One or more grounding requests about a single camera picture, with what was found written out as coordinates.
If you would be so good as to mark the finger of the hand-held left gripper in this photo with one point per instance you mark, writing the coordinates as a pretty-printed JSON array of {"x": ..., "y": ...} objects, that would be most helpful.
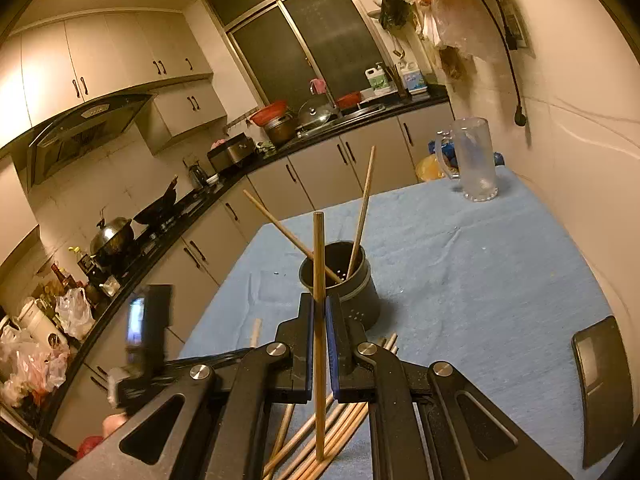
[{"x": 225, "y": 357}]

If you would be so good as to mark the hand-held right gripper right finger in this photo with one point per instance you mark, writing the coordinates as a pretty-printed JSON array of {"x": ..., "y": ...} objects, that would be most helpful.
[{"x": 331, "y": 350}]

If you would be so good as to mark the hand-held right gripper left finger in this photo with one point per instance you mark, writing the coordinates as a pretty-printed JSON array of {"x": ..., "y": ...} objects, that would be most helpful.
[{"x": 309, "y": 350}]

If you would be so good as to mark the dark round chopstick holder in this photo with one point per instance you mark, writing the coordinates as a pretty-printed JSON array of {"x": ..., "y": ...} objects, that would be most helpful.
[{"x": 367, "y": 300}]

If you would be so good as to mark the group of wooden chopsticks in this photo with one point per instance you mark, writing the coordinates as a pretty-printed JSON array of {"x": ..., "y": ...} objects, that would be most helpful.
[{"x": 345, "y": 420}]

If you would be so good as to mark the wooden chopstick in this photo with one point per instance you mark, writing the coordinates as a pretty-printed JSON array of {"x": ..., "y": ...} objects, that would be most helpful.
[
  {"x": 280, "y": 227},
  {"x": 364, "y": 200},
  {"x": 318, "y": 260}
]

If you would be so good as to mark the person's left hand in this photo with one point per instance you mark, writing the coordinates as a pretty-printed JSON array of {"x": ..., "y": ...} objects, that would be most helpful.
[{"x": 112, "y": 424}]

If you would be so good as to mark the black countertop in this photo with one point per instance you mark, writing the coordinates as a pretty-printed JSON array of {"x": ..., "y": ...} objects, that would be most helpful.
[{"x": 150, "y": 255}]

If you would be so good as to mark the white plastic bag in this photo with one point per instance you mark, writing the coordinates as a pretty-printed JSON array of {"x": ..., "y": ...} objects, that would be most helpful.
[{"x": 75, "y": 312}]

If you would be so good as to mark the row of sauce bottles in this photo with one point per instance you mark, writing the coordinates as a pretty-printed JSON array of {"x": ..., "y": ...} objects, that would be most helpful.
[{"x": 65, "y": 280}]

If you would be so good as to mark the steel pot with lid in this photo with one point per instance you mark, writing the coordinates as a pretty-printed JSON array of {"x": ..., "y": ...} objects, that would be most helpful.
[{"x": 112, "y": 235}]

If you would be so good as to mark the white rice cooker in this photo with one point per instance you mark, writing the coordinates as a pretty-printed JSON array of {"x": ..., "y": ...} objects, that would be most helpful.
[{"x": 35, "y": 317}]

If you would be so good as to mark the black wok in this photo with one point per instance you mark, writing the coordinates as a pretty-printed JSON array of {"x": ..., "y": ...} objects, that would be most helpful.
[{"x": 157, "y": 207}]

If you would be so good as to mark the pink and white plastic bags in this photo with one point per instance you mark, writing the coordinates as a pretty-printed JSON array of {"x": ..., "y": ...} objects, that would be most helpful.
[{"x": 30, "y": 365}]

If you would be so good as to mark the blue tablecloth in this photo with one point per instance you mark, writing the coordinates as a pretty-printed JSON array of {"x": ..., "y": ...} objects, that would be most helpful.
[{"x": 475, "y": 285}]

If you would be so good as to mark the steel kettle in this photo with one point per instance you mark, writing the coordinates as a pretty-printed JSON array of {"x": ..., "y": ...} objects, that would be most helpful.
[{"x": 198, "y": 175}]

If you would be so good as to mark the beige lower cabinets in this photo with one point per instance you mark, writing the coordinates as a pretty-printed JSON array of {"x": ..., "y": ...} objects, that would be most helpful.
[{"x": 320, "y": 175}]

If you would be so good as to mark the beige cabinets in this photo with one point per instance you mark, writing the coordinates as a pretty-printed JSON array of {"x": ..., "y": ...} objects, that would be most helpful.
[
  {"x": 320, "y": 175},
  {"x": 110, "y": 65}
]

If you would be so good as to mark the steel box appliance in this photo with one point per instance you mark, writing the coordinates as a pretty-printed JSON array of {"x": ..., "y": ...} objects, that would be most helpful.
[{"x": 232, "y": 152}]

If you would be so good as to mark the yellow plastic bag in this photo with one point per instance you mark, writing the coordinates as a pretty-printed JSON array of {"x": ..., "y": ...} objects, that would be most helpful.
[{"x": 429, "y": 169}]

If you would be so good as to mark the black range hood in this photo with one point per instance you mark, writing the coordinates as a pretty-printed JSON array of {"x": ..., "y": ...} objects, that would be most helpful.
[{"x": 85, "y": 125}]

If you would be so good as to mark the brown pot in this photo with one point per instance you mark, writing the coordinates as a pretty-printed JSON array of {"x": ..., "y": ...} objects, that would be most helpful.
[{"x": 281, "y": 130}]

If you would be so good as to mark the blue plastic bag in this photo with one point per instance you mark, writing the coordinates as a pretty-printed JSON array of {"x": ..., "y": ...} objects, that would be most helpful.
[{"x": 446, "y": 150}]

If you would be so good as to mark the glass pot lid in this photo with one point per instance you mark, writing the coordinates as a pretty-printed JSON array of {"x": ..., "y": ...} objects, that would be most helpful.
[{"x": 315, "y": 112}]

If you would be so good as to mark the clear glass mug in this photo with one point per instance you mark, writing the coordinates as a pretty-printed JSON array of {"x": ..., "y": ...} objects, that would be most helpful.
[{"x": 475, "y": 160}]

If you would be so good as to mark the red basin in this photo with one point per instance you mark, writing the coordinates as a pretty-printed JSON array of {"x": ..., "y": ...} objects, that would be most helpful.
[{"x": 269, "y": 112}]

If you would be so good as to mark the steel sink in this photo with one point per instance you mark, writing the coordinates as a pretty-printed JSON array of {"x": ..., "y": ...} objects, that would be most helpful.
[{"x": 367, "y": 110}]

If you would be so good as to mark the red bowl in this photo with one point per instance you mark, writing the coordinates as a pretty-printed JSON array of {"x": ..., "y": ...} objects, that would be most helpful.
[{"x": 348, "y": 100}]

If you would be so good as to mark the faucet with pink cloth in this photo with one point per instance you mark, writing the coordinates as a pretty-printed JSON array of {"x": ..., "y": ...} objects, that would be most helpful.
[{"x": 318, "y": 86}]

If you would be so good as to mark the beige upper cabinets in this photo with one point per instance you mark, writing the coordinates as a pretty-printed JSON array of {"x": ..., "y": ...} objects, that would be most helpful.
[{"x": 110, "y": 65}]

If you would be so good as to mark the black phone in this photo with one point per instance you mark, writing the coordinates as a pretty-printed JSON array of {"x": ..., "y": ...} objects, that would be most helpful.
[{"x": 600, "y": 385}]

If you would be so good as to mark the white jug green label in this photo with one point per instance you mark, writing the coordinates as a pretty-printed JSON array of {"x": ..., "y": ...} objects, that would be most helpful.
[{"x": 377, "y": 79}]

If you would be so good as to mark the white jug blue label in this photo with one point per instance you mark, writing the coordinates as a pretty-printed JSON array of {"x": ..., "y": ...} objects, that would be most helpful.
[{"x": 415, "y": 80}]

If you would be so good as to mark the kitchen window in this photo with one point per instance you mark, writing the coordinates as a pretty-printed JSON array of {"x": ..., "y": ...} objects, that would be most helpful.
[{"x": 310, "y": 35}]

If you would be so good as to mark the bunch of hanging plastic bags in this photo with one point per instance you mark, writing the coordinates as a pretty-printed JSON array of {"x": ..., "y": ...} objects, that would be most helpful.
[{"x": 450, "y": 20}]

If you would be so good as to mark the wall socket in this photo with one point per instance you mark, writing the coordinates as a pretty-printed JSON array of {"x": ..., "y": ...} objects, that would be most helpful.
[{"x": 515, "y": 25}]

